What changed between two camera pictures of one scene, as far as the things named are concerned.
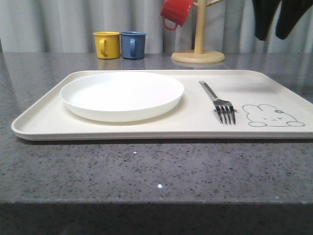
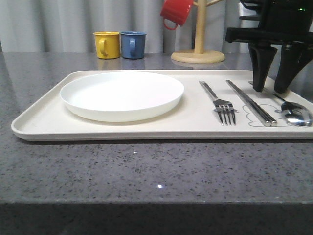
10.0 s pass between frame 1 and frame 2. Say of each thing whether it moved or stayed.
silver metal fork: stayed
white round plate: stayed
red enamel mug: stayed
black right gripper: moved
